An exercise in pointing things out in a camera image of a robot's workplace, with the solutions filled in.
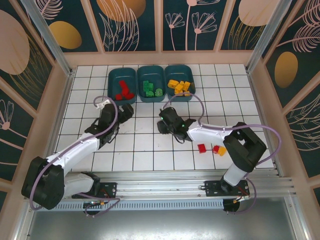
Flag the teal plastic bin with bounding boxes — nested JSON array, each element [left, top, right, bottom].
[[137, 65, 166, 103], [164, 64, 197, 102], [107, 67, 138, 106]]

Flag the grey metal sheet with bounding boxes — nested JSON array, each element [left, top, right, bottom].
[[24, 209, 305, 240]]

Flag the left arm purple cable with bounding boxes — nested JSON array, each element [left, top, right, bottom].
[[29, 95, 121, 218]]

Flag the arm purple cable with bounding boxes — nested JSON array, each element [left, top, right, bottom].
[[161, 92, 281, 216], [29, 95, 121, 218]]

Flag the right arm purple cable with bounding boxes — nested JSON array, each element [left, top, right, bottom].
[[161, 92, 281, 216]]

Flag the aluminium side rail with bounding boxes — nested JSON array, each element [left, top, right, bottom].
[[37, 69, 77, 182], [246, 71, 286, 177]]

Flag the aluminium mounting rail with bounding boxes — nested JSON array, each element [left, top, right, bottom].
[[23, 169, 297, 201]]

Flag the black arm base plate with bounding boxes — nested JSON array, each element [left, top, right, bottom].
[[71, 181, 118, 200], [203, 179, 250, 198]]

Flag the slotted grey cable duct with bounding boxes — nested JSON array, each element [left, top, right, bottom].
[[34, 199, 225, 212]]

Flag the aluminium frame post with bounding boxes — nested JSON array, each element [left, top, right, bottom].
[[19, 0, 76, 77], [246, 0, 301, 73]]

